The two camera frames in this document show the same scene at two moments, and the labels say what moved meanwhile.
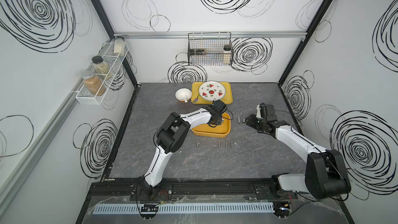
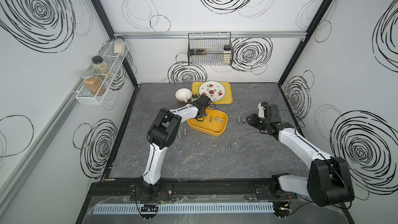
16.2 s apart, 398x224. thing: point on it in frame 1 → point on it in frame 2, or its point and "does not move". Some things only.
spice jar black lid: [99, 66] does not move
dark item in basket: [193, 51] does not move
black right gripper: [250, 120] does not move
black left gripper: [219, 119] → [203, 113]
